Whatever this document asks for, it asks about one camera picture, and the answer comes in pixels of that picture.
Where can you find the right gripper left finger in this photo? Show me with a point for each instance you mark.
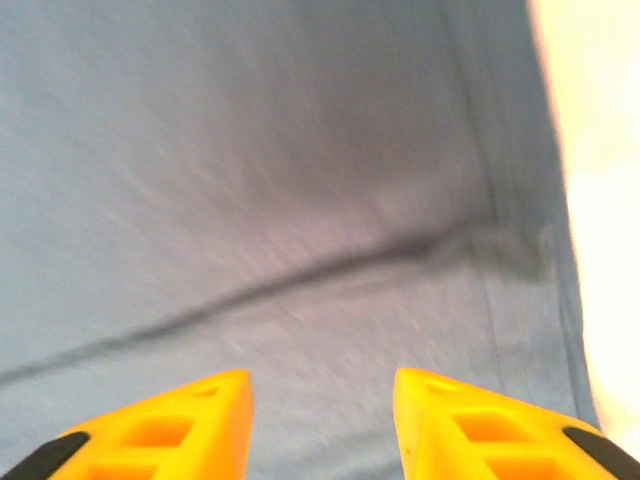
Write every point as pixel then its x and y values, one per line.
pixel 165 435

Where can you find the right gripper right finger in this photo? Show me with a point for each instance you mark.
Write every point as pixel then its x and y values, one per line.
pixel 480 435

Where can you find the blue t-shirt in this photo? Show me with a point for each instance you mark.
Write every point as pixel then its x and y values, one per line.
pixel 280 175

